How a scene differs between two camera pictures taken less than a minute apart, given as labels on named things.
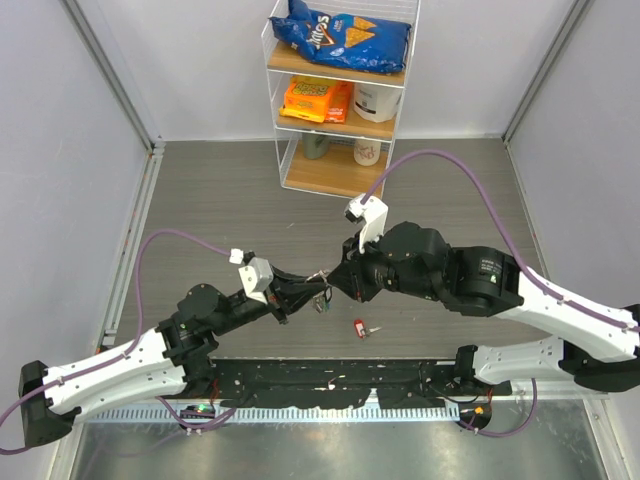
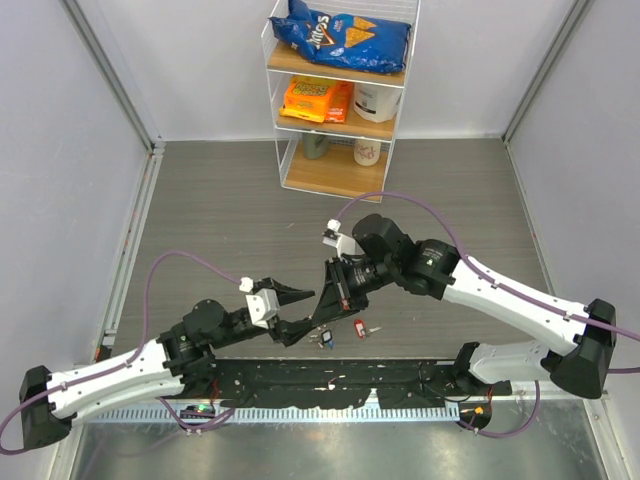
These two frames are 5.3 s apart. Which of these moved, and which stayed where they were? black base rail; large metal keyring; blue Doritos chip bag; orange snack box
Moved: large metal keyring
Stayed: orange snack box; blue Doritos chip bag; black base rail
